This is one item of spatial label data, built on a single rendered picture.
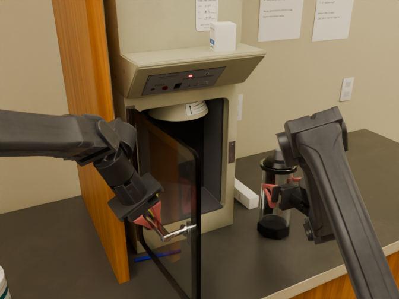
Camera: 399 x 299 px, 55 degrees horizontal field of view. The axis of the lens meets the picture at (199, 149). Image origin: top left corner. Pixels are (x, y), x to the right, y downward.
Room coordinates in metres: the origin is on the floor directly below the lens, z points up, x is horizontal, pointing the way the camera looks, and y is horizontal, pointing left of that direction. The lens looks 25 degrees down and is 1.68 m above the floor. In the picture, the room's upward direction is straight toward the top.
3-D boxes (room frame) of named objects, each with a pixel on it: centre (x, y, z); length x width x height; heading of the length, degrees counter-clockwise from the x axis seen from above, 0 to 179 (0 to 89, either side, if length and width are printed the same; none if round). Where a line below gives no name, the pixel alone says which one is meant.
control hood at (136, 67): (0.89, 0.01, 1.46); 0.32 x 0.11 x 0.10; 117
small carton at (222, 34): (0.92, -0.05, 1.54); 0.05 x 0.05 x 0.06; 12
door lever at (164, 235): (0.65, 0.07, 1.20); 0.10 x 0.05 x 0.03; 32
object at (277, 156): (1.00, -0.23, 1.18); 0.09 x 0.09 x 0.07
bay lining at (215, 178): (1.05, 0.09, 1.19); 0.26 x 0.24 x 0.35; 117
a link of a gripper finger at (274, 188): (0.94, -0.22, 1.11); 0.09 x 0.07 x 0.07; 26
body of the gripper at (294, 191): (0.89, -0.28, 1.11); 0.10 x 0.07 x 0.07; 116
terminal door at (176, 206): (0.73, 0.08, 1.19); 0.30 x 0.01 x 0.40; 32
